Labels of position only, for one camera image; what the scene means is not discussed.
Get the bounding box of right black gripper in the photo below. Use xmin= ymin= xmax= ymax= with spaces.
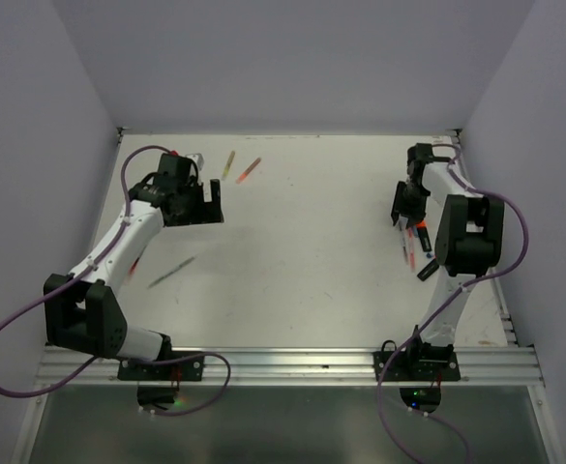
xmin=392 ymin=180 xmax=430 ymax=227

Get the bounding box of yellow highlighter pen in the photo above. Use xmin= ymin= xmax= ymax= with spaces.
xmin=221 ymin=150 xmax=236 ymax=181

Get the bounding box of orange highlighter pen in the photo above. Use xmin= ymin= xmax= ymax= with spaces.
xmin=235 ymin=158 xmax=261 ymax=185

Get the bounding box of thin black white pen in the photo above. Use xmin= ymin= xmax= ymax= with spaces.
xmin=397 ymin=221 xmax=409 ymax=265

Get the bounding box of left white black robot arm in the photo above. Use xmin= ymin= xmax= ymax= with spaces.
xmin=44 ymin=152 xmax=223 ymax=380

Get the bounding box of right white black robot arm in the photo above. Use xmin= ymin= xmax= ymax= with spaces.
xmin=391 ymin=143 xmax=505 ymax=380

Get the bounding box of red pen right side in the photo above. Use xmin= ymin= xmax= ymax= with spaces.
xmin=406 ymin=228 xmax=416 ymax=273

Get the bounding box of red pen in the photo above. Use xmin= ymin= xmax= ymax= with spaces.
xmin=125 ymin=258 xmax=139 ymax=282
xmin=406 ymin=228 xmax=416 ymax=273

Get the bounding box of red pen left side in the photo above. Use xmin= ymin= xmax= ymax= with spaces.
xmin=125 ymin=258 xmax=139 ymax=282

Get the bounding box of black orange marker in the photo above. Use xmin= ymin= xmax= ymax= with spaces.
xmin=416 ymin=220 xmax=432 ymax=253

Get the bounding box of black pink marker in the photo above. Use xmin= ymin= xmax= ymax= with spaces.
xmin=417 ymin=259 xmax=439 ymax=281

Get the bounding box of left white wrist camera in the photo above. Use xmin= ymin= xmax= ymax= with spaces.
xmin=186 ymin=153 xmax=204 ymax=170

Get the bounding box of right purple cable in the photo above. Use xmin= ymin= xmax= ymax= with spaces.
xmin=376 ymin=142 xmax=530 ymax=464

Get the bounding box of purple cable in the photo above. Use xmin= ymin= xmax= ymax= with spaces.
xmin=376 ymin=142 xmax=530 ymax=464
xmin=0 ymin=143 xmax=233 ymax=418

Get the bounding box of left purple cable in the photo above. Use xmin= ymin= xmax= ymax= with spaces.
xmin=0 ymin=143 xmax=233 ymax=418

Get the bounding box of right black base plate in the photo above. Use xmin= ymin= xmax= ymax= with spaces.
xmin=383 ymin=350 xmax=462 ymax=382

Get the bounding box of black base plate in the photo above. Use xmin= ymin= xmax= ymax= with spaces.
xmin=117 ymin=351 xmax=205 ymax=382
xmin=383 ymin=350 xmax=462 ymax=382

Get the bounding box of aluminium front rail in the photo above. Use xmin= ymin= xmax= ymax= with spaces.
xmin=35 ymin=345 xmax=545 ymax=388

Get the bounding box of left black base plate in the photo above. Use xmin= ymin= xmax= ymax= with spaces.
xmin=117 ymin=351 xmax=205 ymax=382

